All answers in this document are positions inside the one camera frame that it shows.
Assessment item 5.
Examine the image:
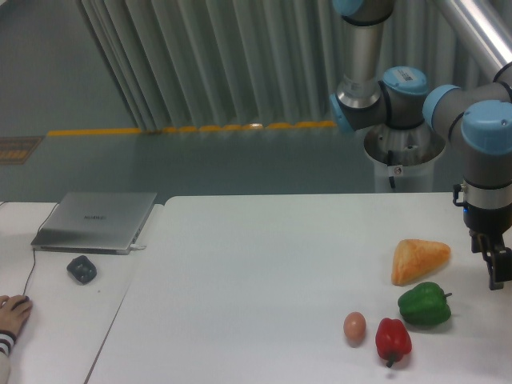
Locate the black power adapter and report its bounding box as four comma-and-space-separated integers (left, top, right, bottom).
66, 255, 97, 285

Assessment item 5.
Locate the red bell pepper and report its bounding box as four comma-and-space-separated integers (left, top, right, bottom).
375, 318, 412, 368

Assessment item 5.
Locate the orange triangular bread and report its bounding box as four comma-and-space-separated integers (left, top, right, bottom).
391, 239, 451, 286

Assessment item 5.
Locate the white pleated curtain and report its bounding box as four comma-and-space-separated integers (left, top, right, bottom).
75, 0, 497, 131

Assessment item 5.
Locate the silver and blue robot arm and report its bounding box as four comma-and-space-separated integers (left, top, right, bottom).
330, 1, 511, 290

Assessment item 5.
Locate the silver laptop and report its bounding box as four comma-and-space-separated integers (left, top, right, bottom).
31, 192, 157, 255

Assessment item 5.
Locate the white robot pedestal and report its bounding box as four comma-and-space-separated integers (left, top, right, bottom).
364, 123, 446, 193

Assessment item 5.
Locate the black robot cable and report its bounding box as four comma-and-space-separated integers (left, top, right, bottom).
386, 150, 398, 191

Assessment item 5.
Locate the black mouse cable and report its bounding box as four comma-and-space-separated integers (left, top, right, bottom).
22, 202, 61, 299

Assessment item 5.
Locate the green bell pepper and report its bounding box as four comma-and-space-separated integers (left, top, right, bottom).
398, 282, 451, 327

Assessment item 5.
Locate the person's hand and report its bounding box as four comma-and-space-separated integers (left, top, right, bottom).
0, 295, 33, 337

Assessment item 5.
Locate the brown egg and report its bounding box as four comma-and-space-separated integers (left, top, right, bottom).
343, 312, 366, 342

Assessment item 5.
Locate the black computer mouse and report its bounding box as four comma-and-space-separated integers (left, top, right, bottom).
11, 296, 30, 311

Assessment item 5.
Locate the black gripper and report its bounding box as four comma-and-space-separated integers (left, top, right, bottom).
453, 182, 511, 290

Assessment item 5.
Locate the striped sleeve forearm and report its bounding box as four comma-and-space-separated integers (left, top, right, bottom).
0, 330, 17, 384

